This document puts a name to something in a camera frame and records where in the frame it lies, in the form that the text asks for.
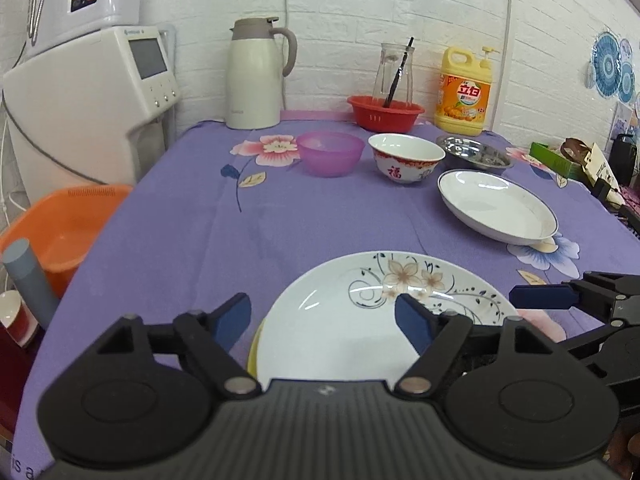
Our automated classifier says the white floral plate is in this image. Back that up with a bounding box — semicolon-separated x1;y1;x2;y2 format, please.
255;251;523;386

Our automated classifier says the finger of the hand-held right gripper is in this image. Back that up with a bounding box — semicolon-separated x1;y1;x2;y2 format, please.
557;320;640;386
509;271;640;323

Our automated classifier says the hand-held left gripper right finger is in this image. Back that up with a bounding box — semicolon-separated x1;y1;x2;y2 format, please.
394;294;556;399

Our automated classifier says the grey cylinder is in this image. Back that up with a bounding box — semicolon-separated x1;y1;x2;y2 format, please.
2;238;61;331

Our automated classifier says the pink undercloth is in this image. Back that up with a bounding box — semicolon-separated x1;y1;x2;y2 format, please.
280;109;353;123

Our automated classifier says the small blue paper fan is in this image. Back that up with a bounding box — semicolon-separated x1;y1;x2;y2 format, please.
617;40;638;106

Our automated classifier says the white thermos jug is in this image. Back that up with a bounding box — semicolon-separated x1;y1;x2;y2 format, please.
225;16;298;131

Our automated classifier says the green box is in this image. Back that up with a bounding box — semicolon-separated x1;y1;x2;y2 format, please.
530;141;586;181

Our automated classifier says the plain white plate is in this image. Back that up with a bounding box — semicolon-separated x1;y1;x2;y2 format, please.
437;169;560;247

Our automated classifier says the red and white cup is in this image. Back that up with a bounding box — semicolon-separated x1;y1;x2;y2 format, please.
0;290;41;348

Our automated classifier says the yellow detergent bottle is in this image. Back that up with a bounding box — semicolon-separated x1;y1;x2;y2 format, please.
434;46;496;137

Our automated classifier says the stainless steel bowl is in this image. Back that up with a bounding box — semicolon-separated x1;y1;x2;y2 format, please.
436;135;516;177

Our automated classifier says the red and white ceramic bowl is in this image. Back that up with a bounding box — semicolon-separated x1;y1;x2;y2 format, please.
368;133;447;187

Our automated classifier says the red plastic basket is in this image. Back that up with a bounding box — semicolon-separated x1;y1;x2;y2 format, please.
347;95;426;134

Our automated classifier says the wall picture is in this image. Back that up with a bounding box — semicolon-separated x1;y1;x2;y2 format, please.
612;101;640;142

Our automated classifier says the orange plastic basin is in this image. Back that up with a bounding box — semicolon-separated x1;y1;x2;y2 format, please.
0;185;133;298

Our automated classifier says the purple plastic bowl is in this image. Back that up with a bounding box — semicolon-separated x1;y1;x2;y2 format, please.
296;131;366;178

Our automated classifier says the glass pitcher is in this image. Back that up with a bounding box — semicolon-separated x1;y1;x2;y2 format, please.
372;42;417;106

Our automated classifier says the printed paper bag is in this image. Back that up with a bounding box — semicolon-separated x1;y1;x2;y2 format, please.
560;137;626;206

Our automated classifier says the white wall cable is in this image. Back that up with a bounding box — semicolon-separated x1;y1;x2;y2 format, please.
281;0;292;111
491;0;514;132

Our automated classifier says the black straw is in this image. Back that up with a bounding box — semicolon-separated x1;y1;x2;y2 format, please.
382;36;416;108

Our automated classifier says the metal flexible hose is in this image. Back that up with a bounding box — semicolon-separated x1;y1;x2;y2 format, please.
27;0;57;42

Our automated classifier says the black container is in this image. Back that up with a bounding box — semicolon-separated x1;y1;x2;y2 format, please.
612;132;639;186

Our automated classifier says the white water dispenser with screen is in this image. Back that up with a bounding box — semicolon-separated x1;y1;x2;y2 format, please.
2;25;181;206

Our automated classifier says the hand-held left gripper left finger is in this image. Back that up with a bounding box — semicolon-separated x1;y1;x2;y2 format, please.
95;292;262;399

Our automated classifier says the large blue paper fan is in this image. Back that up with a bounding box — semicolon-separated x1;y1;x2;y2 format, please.
586;31;624;98

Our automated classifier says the purple floral tablecloth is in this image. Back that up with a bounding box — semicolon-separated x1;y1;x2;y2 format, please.
15;110;640;466

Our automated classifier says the grey hose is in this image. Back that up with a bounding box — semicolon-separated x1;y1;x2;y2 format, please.
0;87;103;186

